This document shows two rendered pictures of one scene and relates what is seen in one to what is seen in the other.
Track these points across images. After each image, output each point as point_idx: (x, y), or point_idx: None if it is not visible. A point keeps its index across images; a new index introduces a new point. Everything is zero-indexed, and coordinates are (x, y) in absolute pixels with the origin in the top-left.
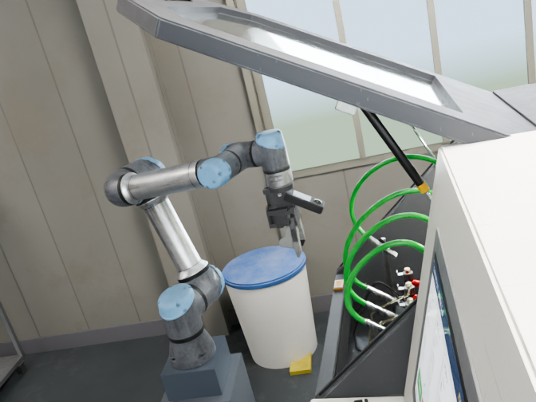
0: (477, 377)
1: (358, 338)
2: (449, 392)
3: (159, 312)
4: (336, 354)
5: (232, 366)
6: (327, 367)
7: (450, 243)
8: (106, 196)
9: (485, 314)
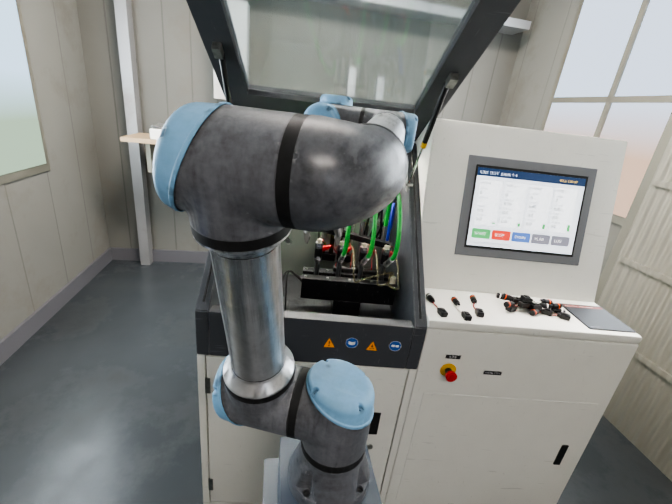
0: (572, 165)
1: None
2: (546, 189)
3: (363, 421)
4: (361, 316)
5: None
6: (379, 320)
7: (505, 149)
8: (378, 191)
9: (571, 146)
